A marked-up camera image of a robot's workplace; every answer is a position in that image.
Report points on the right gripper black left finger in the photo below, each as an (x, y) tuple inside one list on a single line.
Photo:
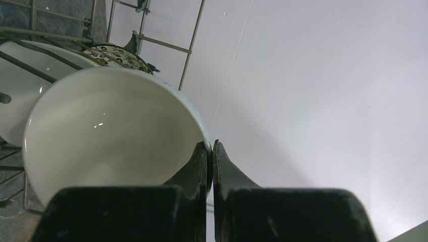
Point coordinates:
[(173, 211)]

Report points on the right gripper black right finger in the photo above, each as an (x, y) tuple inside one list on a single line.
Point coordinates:
[(245, 211)]

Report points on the floral brown patterned bowl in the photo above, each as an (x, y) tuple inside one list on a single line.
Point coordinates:
[(112, 55)]

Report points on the grey wire dish rack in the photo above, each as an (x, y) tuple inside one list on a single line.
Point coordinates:
[(77, 60)]

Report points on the green and white bowl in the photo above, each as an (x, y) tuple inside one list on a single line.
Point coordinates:
[(23, 88)]

